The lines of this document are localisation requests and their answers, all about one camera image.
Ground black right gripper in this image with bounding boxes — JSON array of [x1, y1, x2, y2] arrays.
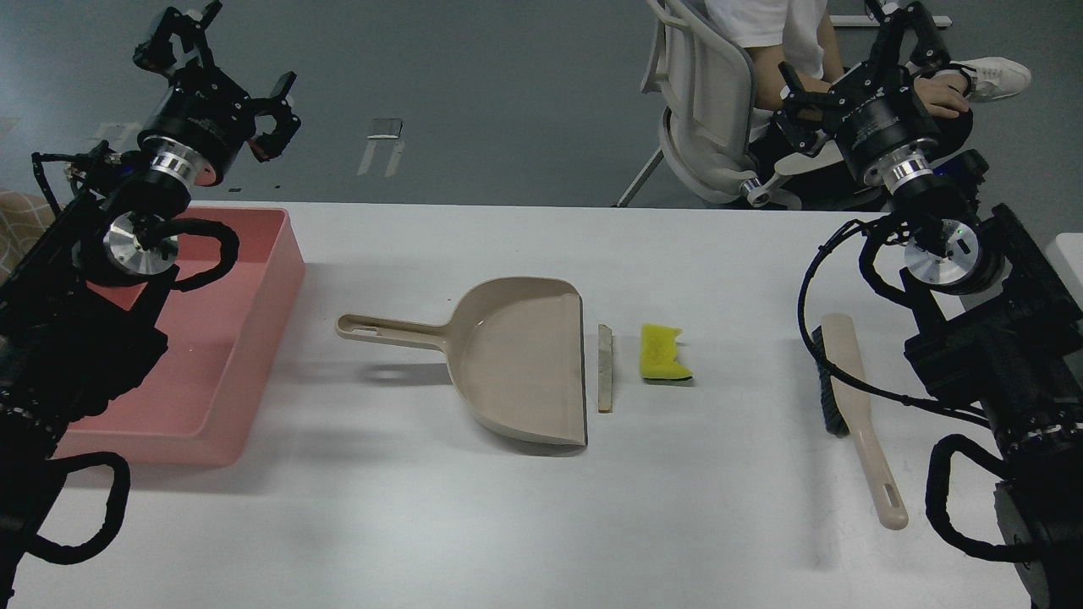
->
[[775, 1, 952, 185]]

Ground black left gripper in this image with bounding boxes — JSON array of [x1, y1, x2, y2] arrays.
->
[[133, 1, 301, 186]]

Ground beige brush black bristles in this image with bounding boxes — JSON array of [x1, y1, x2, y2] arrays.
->
[[819, 313, 910, 529]]

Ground yellow green sponge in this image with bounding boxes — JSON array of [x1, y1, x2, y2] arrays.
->
[[639, 323, 694, 384]]

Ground small wooden stick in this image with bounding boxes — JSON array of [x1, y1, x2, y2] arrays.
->
[[598, 324, 614, 414]]

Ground beige plastic dustpan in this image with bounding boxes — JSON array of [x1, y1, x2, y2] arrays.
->
[[335, 277, 588, 448]]

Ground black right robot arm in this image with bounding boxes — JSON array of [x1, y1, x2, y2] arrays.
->
[[774, 1, 1082, 608]]

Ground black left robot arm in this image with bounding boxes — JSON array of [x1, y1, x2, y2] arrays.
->
[[1, 1, 301, 604]]

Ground pink plastic bin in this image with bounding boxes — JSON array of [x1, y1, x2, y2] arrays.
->
[[57, 206, 305, 467]]

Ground white table leg bar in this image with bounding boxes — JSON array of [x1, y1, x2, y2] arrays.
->
[[831, 14, 953, 30]]

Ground seated person white shirt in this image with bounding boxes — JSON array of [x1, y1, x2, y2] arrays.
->
[[705, 1, 1032, 182]]

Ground white office chair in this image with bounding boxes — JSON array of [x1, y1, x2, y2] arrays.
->
[[616, 1, 843, 211]]

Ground beige patterned cloth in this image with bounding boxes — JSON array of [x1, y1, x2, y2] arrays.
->
[[1, 187, 55, 283]]

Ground white side table corner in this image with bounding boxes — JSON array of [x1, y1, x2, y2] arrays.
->
[[1045, 233, 1083, 309]]

